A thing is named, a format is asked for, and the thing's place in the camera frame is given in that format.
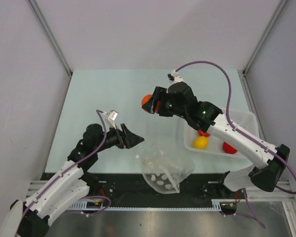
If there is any orange fake fruit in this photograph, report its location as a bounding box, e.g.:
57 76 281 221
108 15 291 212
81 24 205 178
141 94 160 114

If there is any white perforated plastic basket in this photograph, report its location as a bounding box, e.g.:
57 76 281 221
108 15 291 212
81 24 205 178
183 109 259 159

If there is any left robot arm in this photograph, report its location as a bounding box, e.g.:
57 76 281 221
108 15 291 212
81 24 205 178
12 123 144 237

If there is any red fake fruit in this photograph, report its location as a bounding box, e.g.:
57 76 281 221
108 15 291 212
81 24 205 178
197 130 211 137
222 142 238 155

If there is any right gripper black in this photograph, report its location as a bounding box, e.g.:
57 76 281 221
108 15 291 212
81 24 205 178
144 86 187 119

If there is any yellow fake fruit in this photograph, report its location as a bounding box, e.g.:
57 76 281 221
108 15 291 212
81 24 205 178
192 136 208 150

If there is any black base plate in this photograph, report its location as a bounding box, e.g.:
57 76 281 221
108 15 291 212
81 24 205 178
82 173 244 207

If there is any left aluminium frame post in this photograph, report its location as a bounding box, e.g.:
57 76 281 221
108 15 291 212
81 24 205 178
26 0 73 76

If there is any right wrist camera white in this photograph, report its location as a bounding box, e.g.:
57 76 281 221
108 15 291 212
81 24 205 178
167 70 184 85

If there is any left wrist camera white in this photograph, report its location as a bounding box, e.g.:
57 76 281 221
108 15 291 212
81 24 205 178
103 110 118 129

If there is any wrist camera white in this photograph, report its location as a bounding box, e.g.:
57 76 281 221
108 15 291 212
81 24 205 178
103 110 118 129
167 70 184 85

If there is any clear polka dot zip bag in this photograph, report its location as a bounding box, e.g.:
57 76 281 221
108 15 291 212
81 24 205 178
136 145 195 195

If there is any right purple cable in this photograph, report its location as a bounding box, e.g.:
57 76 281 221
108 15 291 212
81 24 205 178
174 60 296 229

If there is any aluminium frame post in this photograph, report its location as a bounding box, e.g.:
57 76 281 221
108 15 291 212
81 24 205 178
26 0 73 76
242 0 290 77

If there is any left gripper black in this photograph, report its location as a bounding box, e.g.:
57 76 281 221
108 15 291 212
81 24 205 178
94 123 144 153

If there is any right aluminium side rail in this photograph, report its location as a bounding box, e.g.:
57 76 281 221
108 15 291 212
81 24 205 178
237 70 272 143

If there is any right aluminium frame post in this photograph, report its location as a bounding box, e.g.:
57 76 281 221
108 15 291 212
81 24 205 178
242 0 290 77

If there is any white slotted cable duct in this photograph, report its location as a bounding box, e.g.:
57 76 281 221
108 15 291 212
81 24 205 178
68 200 237 212

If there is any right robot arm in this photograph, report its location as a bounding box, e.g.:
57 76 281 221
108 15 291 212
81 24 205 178
142 82 290 198

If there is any purple cable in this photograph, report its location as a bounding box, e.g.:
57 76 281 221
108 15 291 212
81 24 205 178
14 110 108 235
174 60 296 229

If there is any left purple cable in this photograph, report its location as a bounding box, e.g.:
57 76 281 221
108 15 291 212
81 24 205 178
14 110 108 235

